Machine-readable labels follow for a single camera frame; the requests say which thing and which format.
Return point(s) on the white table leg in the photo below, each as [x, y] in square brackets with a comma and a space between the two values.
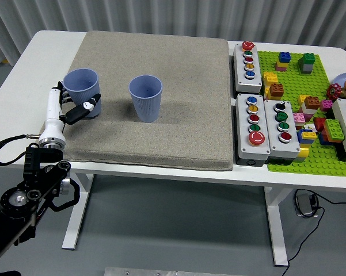
[276, 224]
[77, 218]

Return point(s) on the grey pleated curtain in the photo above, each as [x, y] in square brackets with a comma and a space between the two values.
[161, 14]

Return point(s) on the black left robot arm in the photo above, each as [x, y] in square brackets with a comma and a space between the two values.
[31, 198]

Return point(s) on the grey button control box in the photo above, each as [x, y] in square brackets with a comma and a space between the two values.
[341, 115]

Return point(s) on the grey power adapter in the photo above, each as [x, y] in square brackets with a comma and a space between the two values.
[303, 204]

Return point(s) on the red toy brick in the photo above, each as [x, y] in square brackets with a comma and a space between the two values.
[319, 124]

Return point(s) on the light blue plate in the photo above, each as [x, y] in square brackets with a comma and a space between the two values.
[341, 78]

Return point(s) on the brown white yellow brick stack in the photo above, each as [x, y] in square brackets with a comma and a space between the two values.
[311, 103]

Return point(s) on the green orange brick stack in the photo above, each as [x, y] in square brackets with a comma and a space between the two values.
[334, 129]

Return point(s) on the red valve handwheel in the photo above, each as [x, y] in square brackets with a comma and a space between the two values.
[334, 91]

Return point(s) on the grey-brown fabric mat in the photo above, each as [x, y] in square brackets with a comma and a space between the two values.
[175, 115]

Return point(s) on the yellow toy brick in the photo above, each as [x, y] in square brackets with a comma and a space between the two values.
[303, 151]

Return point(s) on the brown toy brick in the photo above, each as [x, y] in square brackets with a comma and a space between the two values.
[276, 90]

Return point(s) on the blue yellow pink brick stack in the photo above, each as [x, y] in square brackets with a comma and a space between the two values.
[285, 57]

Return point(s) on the blue ribbed plastic cup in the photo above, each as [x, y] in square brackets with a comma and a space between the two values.
[145, 92]
[80, 86]

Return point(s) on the five-button control box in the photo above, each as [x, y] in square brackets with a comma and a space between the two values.
[244, 146]
[241, 83]

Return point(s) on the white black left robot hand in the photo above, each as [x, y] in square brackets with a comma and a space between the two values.
[53, 115]

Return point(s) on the green grey brick stack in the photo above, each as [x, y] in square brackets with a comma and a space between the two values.
[307, 67]

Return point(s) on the pink toy brick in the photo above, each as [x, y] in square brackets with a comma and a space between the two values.
[326, 105]

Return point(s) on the four-button box with switch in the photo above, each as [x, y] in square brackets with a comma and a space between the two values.
[288, 149]

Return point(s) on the green toy brick baseplate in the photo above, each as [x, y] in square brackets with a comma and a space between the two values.
[293, 83]

